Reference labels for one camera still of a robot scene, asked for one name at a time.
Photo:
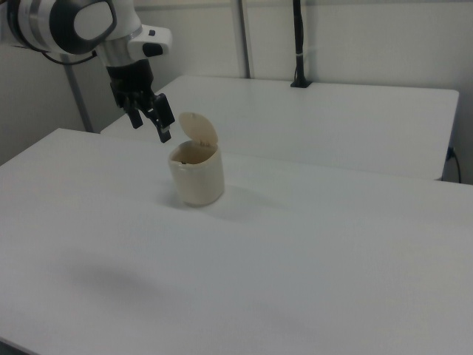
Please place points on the cream ceramic cup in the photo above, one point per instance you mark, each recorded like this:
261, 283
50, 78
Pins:
199, 181

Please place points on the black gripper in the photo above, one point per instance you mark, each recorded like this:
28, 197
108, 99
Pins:
129, 79

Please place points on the black camera stand pole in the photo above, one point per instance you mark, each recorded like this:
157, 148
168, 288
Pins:
300, 44

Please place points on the grey aluminium wall post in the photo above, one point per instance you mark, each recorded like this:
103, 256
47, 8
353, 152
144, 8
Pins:
78, 100

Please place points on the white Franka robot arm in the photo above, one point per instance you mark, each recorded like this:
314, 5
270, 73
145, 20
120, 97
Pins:
92, 20

